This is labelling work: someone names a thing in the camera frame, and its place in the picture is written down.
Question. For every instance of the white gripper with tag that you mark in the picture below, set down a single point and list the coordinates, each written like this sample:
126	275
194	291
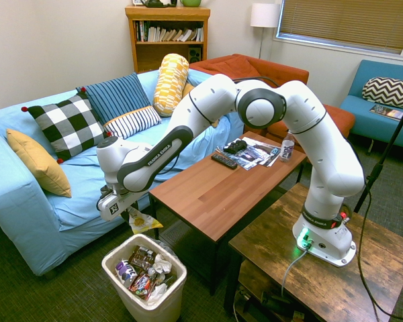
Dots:
115	206

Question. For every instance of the yellow chip bag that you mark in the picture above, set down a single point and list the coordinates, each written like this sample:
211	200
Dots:
142	221

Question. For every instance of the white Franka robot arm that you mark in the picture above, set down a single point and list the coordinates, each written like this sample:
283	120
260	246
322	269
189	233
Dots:
332	167

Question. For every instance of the white plastic trash bin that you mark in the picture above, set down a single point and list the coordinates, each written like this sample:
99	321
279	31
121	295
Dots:
144	298

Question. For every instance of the brown chocolate wrapper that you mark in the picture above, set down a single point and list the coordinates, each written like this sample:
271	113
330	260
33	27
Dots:
142	256

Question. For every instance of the dark floor vent grille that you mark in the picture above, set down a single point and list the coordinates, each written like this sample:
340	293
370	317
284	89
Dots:
176	234

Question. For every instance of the purple white hint bottle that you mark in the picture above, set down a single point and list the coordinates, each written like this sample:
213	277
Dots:
126	271

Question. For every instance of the crumpled white paper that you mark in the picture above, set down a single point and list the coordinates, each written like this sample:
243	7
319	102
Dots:
163	265

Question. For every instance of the red candy wrapper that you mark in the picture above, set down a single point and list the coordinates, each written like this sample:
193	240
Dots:
141	284

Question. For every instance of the white navy striped pillow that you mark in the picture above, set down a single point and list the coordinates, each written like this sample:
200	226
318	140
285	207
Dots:
132	122

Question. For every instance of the light blue sofa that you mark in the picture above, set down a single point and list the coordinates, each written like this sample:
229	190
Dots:
37	218

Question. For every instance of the wooden coffee table black legs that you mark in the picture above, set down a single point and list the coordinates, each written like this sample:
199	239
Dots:
218	198

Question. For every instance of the plain mustard yellow pillow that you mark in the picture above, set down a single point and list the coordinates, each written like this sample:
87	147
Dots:
38	164

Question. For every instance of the black white checkered pillow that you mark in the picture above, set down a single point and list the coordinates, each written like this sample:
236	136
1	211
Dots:
68	125

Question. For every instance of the black tv remote control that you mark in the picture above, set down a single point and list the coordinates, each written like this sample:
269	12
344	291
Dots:
224	161

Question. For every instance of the blue striped pillow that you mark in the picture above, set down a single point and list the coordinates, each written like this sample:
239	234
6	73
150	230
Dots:
115	95

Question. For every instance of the black game controller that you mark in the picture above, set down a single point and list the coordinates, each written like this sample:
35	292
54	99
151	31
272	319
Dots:
235	147

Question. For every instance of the yellow white patterned bolster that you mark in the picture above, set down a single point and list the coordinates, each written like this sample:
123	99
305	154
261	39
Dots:
170	85

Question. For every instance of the mustard striped pillow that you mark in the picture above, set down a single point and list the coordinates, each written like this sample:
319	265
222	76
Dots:
187	90

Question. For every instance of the glossy dark magazine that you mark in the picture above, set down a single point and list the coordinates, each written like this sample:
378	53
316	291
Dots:
255	152

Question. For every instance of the small glossy brochure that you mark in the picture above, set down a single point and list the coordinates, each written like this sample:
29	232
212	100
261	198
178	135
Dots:
272	157

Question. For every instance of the wooden bookshelf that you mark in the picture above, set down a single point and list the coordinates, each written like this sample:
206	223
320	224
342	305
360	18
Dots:
168	50

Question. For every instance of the black small speaker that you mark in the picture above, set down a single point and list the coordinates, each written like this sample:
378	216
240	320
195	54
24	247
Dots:
194	54

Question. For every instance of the clear hint water bottle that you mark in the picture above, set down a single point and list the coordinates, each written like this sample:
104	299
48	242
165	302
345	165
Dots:
287	149

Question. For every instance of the row of books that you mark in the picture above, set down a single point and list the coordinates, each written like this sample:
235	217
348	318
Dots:
169	33

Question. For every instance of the orange armchair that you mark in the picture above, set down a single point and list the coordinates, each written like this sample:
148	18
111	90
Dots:
272	70

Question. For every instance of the rustic dark wood robot table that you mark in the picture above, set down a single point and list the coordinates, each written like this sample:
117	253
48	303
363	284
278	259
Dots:
322	288

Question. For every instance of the black object on shelf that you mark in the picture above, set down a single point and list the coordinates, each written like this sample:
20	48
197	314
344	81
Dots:
156	3

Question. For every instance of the green bowl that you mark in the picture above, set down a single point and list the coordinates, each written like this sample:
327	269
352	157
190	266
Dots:
190	2

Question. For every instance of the orange ottoman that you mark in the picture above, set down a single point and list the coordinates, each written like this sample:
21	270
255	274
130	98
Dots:
339	117

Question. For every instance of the white shade floor lamp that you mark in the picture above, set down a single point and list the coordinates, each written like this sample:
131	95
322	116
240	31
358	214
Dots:
264	20

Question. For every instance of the teal bench sofa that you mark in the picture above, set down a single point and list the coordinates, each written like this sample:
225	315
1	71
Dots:
376	131

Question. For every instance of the magazine with dark cover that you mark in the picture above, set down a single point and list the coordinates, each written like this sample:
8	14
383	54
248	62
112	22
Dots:
387	112

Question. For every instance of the black white chevron pillow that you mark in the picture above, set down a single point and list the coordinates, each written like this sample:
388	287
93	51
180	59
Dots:
388	92

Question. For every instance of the tan window blinds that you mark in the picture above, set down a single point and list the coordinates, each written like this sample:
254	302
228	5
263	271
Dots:
346	20

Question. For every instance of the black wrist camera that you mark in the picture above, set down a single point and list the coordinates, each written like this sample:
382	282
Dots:
106	192

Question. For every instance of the black camera stand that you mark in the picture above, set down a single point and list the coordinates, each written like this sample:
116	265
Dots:
379	164

